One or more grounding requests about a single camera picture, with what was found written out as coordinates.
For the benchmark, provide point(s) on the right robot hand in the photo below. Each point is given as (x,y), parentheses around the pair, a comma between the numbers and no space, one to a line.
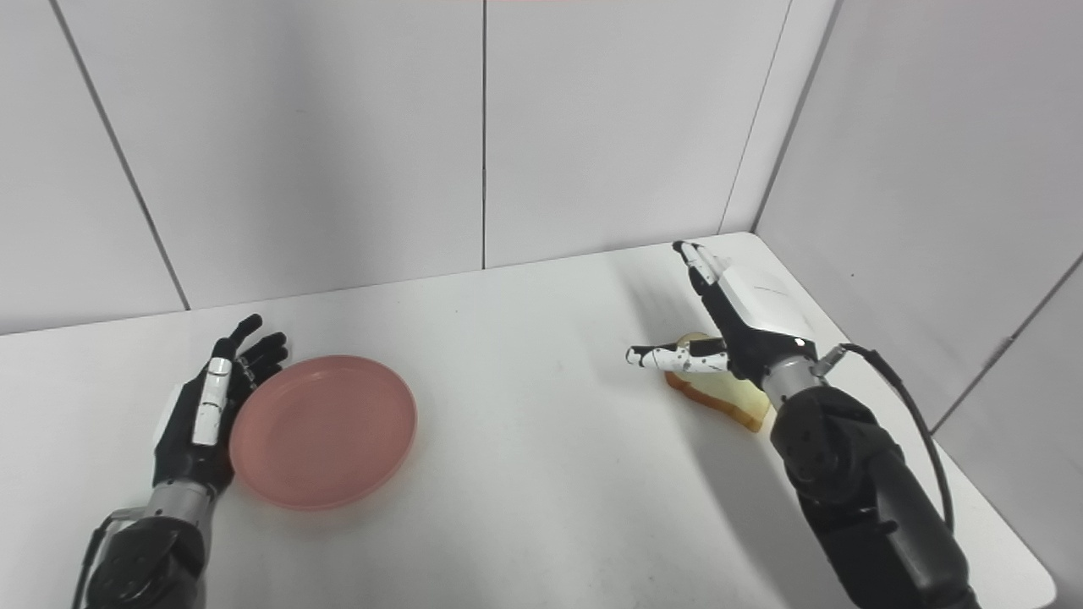
(744,326)

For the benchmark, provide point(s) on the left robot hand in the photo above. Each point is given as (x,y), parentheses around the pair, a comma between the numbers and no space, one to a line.
(203,423)

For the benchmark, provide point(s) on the slice of bread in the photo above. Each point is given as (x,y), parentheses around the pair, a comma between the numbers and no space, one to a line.
(719,393)

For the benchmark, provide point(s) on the pink round plate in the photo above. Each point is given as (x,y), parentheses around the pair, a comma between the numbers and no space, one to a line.
(323,431)

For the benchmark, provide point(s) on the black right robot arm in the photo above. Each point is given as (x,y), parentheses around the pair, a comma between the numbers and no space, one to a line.
(854,482)

